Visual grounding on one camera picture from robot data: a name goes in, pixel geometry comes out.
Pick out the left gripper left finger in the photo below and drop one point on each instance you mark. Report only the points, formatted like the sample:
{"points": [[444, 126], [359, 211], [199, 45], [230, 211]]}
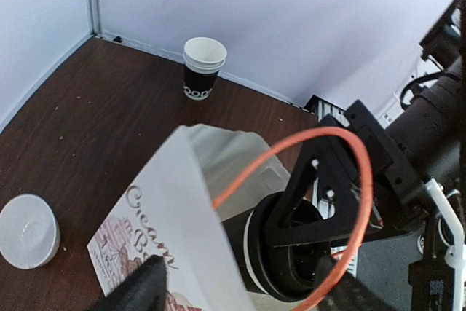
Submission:
{"points": [[144, 289]]}

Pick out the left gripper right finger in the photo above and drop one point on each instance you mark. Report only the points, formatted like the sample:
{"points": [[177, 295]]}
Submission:
{"points": [[348, 293]]}

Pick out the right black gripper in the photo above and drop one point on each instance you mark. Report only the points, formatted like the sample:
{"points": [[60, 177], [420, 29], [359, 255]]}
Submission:
{"points": [[318, 204]]}

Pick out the black lidded coffee cup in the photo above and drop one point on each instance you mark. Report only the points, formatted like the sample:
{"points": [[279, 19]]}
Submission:
{"points": [[286, 273]]}

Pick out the white paper takeout bag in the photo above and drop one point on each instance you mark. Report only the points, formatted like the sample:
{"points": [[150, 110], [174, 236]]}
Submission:
{"points": [[174, 207]]}

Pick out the white ceramic bowl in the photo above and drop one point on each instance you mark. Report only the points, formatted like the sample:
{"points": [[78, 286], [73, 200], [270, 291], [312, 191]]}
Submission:
{"points": [[30, 234]]}

